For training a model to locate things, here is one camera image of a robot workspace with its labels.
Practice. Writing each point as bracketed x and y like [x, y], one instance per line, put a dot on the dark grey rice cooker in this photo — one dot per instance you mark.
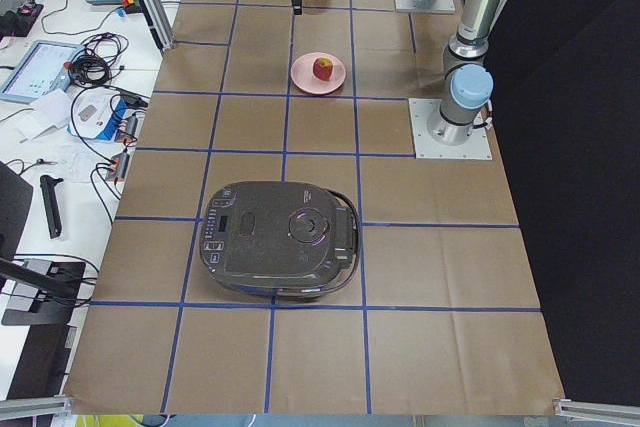
[279, 238]

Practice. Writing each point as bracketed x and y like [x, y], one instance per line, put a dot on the red yellow apple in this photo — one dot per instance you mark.
[322, 68]

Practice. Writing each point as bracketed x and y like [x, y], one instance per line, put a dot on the black monitor stand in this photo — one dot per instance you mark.
[45, 291]

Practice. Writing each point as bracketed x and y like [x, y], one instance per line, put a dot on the near teach pendant tablet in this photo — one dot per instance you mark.
[42, 70]

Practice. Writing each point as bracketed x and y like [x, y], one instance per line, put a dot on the pink plate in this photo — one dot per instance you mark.
[302, 76]

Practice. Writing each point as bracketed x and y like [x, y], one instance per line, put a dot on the blue white box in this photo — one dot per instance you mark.
[97, 114]

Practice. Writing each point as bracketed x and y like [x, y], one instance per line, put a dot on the black bar tool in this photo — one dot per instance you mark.
[48, 185]

